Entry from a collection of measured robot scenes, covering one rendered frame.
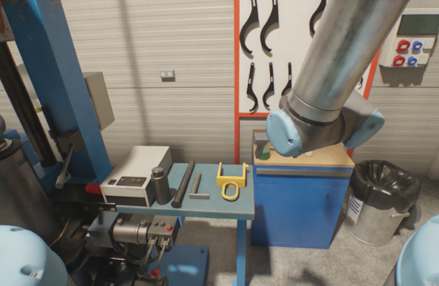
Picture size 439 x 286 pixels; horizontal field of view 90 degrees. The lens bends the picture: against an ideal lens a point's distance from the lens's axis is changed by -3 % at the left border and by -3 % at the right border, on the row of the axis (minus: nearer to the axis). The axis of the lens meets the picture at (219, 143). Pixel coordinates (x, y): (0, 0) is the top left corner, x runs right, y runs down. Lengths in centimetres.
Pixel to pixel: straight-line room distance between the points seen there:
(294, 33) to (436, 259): 248
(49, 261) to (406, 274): 34
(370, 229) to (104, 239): 214
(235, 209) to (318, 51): 94
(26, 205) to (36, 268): 98
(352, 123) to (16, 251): 51
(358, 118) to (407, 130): 300
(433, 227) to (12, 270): 38
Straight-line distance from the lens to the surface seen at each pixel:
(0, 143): 121
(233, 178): 126
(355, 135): 50
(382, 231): 257
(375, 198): 227
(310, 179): 188
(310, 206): 206
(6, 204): 124
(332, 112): 39
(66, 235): 140
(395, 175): 259
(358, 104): 52
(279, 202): 199
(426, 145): 374
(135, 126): 324
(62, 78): 137
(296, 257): 237
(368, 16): 33
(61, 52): 140
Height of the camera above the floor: 189
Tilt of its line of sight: 29 degrees down
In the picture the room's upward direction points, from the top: 2 degrees counter-clockwise
